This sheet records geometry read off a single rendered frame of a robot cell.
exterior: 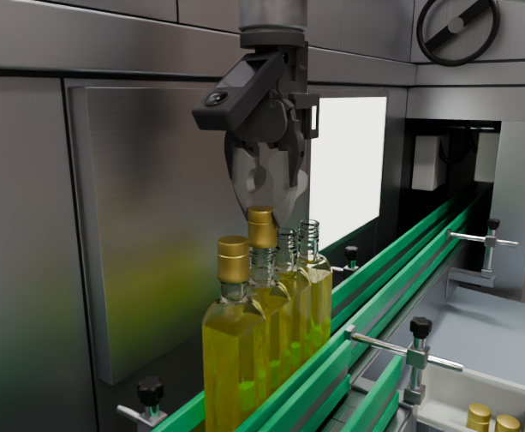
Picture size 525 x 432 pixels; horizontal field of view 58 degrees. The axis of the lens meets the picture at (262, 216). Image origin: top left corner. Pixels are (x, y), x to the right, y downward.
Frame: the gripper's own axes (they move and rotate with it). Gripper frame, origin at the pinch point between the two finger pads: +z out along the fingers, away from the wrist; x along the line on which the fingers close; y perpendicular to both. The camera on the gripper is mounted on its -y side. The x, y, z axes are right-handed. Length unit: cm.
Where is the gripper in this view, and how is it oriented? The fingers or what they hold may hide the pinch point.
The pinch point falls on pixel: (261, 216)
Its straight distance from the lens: 54.8
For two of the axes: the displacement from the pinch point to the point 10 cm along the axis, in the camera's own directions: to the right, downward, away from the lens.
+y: 5.5, -2.1, 8.1
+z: 0.0, 9.7, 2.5
